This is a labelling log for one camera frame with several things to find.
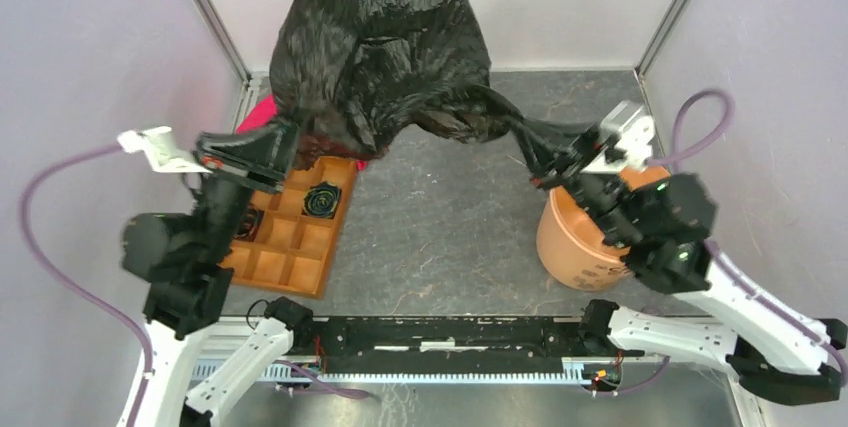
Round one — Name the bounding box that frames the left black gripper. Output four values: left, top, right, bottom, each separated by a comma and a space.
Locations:
204, 108, 317, 254

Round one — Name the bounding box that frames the orange trash bin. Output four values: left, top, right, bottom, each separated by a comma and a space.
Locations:
536, 187, 632, 292

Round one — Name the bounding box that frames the black trash bag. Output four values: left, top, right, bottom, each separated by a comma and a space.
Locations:
269, 0, 597, 170

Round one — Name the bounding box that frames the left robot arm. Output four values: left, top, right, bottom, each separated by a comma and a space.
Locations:
118, 120, 314, 426

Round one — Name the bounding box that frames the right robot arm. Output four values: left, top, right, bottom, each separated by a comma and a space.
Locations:
533, 128, 847, 406

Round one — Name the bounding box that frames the black bag roll right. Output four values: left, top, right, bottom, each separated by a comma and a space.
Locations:
302, 181, 342, 219

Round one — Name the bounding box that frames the black bag roll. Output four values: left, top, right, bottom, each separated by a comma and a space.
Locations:
233, 204, 265, 242
302, 181, 342, 219

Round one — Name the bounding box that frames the red cloth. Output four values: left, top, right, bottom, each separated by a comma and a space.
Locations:
235, 95, 277, 134

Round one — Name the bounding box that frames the black bag roll left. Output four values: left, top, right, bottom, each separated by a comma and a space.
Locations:
233, 204, 265, 242

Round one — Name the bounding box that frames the orange compartment tray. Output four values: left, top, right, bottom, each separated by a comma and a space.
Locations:
221, 157, 359, 299

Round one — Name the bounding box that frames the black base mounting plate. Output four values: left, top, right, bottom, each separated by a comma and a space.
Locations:
289, 316, 619, 374

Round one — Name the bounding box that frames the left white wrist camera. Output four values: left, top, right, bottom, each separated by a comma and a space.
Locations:
117, 126, 210, 174

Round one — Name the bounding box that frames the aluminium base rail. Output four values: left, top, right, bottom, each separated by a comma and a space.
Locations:
188, 315, 707, 387

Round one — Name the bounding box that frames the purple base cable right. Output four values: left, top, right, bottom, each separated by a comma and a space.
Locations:
592, 354, 670, 399

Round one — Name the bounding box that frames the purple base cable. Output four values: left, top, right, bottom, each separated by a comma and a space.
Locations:
592, 354, 670, 399
268, 356, 376, 403

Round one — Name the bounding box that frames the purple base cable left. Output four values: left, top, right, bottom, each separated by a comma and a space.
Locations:
268, 356, 376, 403

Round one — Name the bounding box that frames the left aluminium corner post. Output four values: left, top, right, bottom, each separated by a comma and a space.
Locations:
193, 0, 252, 85

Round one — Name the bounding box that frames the aluminium corner post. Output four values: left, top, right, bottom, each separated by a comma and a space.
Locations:
193, 0, 252, 85
634, 0, 690, 82

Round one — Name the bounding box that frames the right aluminium corner post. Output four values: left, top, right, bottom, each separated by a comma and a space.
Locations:
634, 0, 690, 82

